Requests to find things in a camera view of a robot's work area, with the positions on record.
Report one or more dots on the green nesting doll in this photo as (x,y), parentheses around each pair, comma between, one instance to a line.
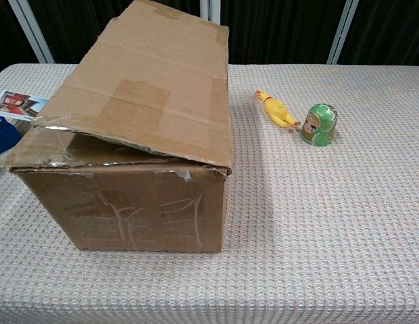
(322,128)

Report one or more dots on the beige woven tablecloth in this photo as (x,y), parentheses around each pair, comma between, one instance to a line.
(331,219)

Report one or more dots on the red building postcard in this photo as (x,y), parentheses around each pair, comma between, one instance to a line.
(17,104)

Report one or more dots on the white frame post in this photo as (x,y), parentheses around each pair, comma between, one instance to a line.
(343,32)
(210,8)
(30,32)

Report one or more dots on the brown cardboard shipping box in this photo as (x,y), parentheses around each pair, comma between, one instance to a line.
(145,101)

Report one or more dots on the yellow rubber chicken toy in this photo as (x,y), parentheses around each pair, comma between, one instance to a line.
(277,109)

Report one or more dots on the blue plastic toy block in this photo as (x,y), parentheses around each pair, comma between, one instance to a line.
(3,135)

